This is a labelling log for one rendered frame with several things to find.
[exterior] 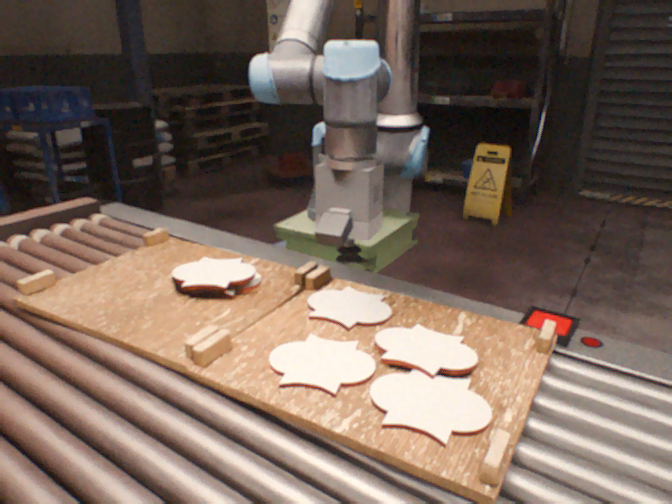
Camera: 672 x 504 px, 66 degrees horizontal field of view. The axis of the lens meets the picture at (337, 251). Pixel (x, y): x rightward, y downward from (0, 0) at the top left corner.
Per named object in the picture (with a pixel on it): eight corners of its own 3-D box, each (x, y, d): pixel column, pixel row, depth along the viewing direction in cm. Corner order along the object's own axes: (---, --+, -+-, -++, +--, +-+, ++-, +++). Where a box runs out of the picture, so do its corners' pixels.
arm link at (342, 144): (366, 130, 68) (311, 126, 71) (365, 164, 70) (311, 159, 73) (384, 123, 75) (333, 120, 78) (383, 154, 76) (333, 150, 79)
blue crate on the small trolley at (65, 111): (42, 114, 384) (36, 85, 377) (98, 117, 371) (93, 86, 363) (-2, 121, 350) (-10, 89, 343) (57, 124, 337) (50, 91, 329)
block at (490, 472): (494, 444, 56) (496, 424, 55) (511, 450, 55) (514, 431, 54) (477, 481, 51) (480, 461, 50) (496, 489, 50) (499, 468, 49)
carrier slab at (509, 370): (325, 283, 97) (325, 275, 96) (555, 343, 77) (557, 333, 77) (187, 378, 69) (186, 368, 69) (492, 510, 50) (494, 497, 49)
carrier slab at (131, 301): (168, 243, 117) (168, 236, 116) (323, 281, 98) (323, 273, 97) (14, 305, 88) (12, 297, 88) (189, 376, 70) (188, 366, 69)
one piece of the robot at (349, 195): (293, 146, 68) (297, 259, 74) (356, 151, 65) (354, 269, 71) (330, 133, 78) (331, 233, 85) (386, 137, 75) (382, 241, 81)
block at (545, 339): (542, 334, 77) (545, 317, 76) (555, 337, 76) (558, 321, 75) (534, 353, 72) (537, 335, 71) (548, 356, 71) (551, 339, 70)
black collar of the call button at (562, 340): (529, 313, 87) (531, 304, 86) (577, 326, 83) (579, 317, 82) (516, 332, 81) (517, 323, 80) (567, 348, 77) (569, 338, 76)
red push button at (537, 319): (533, 317, 86) (534, 309, 85) (571, 327, 83) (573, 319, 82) (522, 332, 81) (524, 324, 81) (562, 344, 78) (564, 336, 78)
